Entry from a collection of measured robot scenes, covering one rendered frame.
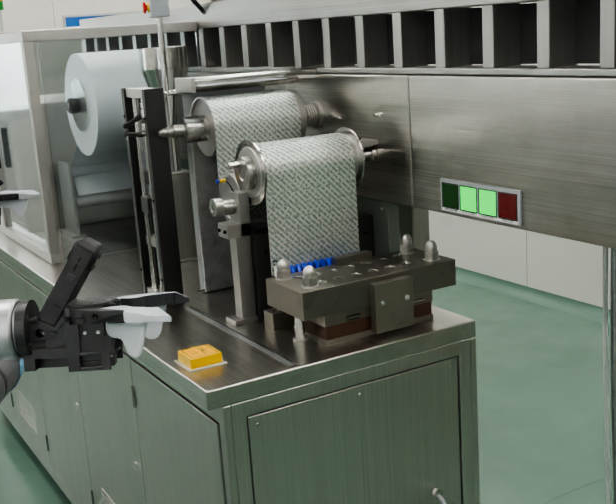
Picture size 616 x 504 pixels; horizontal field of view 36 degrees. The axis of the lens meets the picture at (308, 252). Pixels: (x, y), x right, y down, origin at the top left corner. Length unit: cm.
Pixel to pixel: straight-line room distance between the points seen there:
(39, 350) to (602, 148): 102
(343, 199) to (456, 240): 373
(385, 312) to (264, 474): 43
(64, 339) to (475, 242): 468
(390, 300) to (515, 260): 350
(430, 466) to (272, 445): 42
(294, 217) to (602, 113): 74
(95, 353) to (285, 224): 101
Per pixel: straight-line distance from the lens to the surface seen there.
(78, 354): 118
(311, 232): 215
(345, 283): 198
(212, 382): 186
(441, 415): 215
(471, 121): 199
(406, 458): 213
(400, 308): 205
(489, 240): 564
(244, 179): 211
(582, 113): 176
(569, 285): 523
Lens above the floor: 155
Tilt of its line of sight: 13 degrees down
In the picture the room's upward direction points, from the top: 4 degrees counter-clockwise
